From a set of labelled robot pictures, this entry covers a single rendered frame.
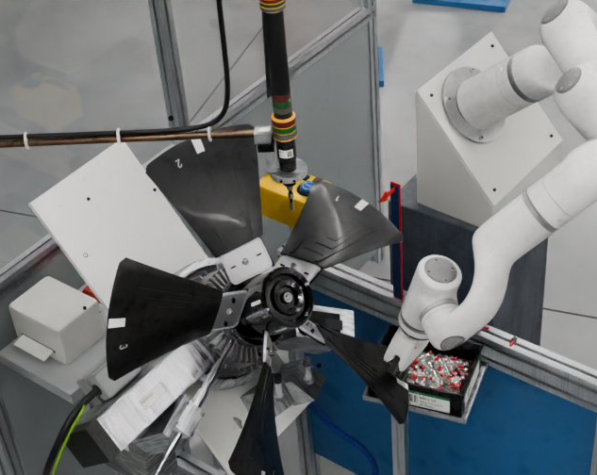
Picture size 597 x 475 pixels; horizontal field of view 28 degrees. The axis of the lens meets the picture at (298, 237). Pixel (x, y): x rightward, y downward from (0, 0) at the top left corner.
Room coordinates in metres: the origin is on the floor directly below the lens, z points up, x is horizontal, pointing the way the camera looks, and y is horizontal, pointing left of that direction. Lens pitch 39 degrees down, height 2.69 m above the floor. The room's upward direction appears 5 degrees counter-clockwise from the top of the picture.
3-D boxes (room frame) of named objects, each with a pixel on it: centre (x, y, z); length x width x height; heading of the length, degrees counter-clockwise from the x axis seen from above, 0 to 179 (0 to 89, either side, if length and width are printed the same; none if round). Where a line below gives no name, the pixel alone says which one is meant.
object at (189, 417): (1.52, 0.24, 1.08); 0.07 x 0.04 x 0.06; 150
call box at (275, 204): (2.24, 0.00, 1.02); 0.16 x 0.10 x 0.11; 50
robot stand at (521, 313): (2.35, -0.44, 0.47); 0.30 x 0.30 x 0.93; 51
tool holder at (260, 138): (1.78, 0.02, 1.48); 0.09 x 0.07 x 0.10; 85
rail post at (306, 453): (2.27, 0.03, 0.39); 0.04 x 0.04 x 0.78; 50
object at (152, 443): (1.56, 0.28, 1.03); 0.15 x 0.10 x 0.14; 50
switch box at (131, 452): (1.82, 0.41, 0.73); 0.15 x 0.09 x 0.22; 50
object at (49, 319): (2.01, 0.57, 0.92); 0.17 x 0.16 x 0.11; 50
